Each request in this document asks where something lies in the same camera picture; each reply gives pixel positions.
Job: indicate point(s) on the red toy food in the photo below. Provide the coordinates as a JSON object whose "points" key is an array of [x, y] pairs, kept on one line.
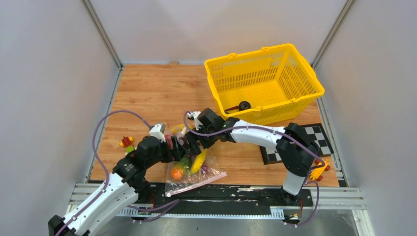
{"points": [[169, 141]]}

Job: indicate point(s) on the green toy mango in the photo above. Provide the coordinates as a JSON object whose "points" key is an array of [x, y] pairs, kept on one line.
{"points": [[185, 163]]}

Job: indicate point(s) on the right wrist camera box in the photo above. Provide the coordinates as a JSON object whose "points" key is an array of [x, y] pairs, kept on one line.
{"points": [[194, 117]]}

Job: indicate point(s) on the clear zip top bag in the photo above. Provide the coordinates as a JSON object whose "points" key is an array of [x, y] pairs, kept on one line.
{"points": [[187, 183]]}

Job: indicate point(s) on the black red toy in basket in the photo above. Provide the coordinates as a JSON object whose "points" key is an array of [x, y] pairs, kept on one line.
{"points": [[244, 105]]}

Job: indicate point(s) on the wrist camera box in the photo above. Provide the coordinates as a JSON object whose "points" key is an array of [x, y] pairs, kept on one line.
{"points": [[194, 117], [157, 131]]}

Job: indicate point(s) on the yellow toy block car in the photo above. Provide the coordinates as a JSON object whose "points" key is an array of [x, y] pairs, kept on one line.
{"points": [[316, 174]]}

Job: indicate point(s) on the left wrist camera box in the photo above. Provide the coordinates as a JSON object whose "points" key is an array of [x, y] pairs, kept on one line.
{"points": [[157, 131]]}

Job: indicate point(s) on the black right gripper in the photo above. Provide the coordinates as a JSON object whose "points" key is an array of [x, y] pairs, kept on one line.
{"points": [[193, 138]]}

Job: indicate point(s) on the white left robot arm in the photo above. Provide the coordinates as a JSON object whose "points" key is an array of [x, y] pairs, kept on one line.
{"points": [[125, 185]]}

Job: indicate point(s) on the yellow toy banana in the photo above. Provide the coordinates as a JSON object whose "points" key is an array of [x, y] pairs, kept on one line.
{"points": [[198, 162]]}

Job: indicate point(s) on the yellow plastic basket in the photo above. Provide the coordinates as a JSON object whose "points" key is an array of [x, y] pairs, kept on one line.
{"points": [[277, 81]]}

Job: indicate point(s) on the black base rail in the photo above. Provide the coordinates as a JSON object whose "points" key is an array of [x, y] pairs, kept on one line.
{"points": [[246, 202]]}

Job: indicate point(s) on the red green toy car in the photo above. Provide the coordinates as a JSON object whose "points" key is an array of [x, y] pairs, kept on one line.
{"points": [[127, 144]]}

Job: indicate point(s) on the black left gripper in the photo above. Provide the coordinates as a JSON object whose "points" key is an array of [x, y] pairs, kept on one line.
{"points": [[177, 154]]}

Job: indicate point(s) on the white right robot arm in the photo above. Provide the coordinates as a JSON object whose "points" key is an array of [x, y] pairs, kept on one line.
{"points": [[295, 148]]}

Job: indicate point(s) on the purple toy eggplant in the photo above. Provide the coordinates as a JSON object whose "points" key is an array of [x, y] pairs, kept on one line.
{"points": [[204, 169]]}

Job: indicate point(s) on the yellow toy food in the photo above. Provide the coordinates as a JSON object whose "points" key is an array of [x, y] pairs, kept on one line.
{"points": [[177, 173]]}

